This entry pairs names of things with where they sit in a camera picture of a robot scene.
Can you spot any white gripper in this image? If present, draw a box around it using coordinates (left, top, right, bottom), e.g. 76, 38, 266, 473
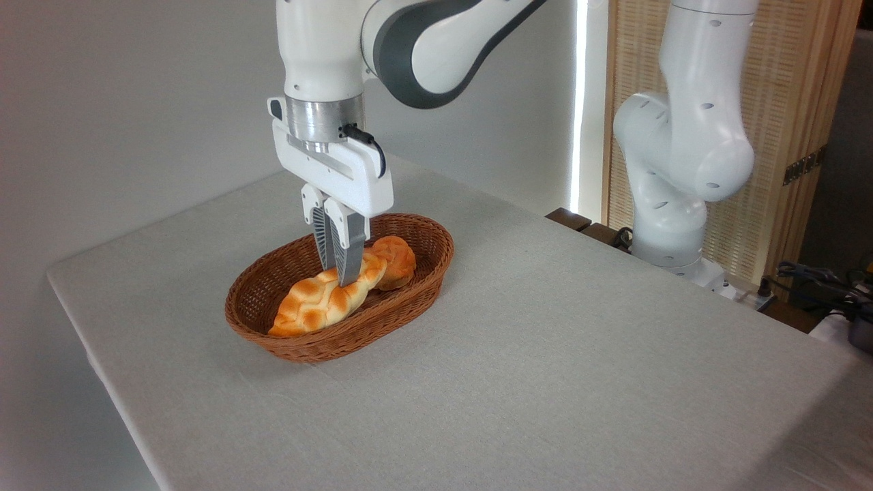
267, 97, 394, 287

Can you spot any long braided bread loaf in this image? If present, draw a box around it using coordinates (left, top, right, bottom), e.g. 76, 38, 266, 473
267, 251, 388, 338

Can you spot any round knotted bread roll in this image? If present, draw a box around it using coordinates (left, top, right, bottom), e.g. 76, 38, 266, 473
368, 236, 417, 292

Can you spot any brown wicker basket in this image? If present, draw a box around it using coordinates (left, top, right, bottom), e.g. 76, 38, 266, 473
225, 213, 455, 363

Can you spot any light grey tablecloth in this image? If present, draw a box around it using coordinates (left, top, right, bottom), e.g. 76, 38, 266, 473
46, 153, 873, 491

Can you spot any white power strip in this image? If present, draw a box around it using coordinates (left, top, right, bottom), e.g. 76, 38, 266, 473
723, 276, 778, 312

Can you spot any black metal screen hinge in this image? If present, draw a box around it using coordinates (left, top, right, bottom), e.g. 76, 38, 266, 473
783, 147, 826, 186

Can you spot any bamboo and wood screen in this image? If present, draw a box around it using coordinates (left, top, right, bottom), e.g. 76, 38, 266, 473
603, 0, 863, 301

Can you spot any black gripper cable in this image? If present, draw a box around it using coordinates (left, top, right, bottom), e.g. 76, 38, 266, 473
341, 123, 387, 179

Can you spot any black cable bundle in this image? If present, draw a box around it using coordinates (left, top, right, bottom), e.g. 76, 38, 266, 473
778, 261, 873, 321

